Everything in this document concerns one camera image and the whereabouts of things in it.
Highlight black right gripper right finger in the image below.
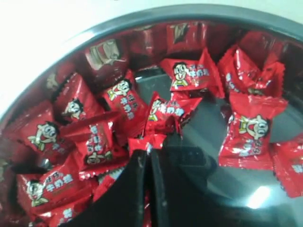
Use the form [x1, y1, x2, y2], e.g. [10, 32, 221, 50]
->
[150, 134, 258, 227]

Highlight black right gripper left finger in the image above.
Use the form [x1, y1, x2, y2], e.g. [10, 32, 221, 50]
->
[68, 150, 147, 227]

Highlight red candy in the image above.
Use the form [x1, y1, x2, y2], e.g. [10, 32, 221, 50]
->
[128, 91, 203, 155]

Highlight round steel plate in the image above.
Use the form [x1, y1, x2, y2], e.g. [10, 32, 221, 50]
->
[0, 6, 303, 227]

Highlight pile of red candies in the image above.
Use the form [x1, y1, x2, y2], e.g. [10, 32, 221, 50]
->
[4, 21, 303, 227]

